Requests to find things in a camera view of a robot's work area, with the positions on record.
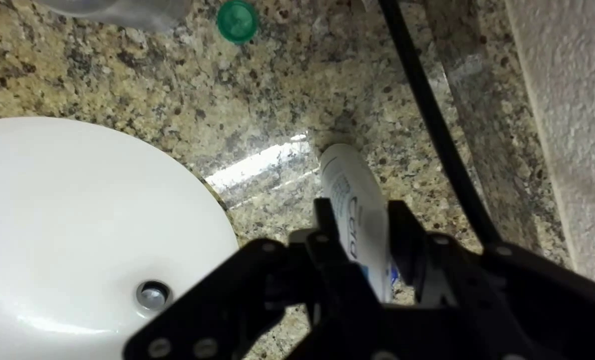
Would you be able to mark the white tube with white lid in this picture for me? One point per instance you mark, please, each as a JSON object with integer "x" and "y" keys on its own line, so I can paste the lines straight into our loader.
{"x": 350, "y": 186}

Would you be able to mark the white oval sink basin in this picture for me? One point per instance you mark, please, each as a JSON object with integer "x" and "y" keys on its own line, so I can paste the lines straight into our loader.
{"x": 79, "y": 233}

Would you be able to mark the small round green cap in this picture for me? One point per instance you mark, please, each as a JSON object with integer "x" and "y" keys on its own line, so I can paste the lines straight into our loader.
{"x": 238, "y": 21}

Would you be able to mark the metal sink drain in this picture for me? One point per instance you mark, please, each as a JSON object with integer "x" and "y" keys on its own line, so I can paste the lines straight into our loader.
{"x": 153, "y": 297}

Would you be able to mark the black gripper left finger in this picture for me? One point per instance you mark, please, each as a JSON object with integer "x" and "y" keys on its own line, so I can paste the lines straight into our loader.
{"x": 324, "y": 267}

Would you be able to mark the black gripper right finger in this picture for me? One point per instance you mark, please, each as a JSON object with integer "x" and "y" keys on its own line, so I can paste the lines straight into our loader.
{"x": 458, "y": 293}

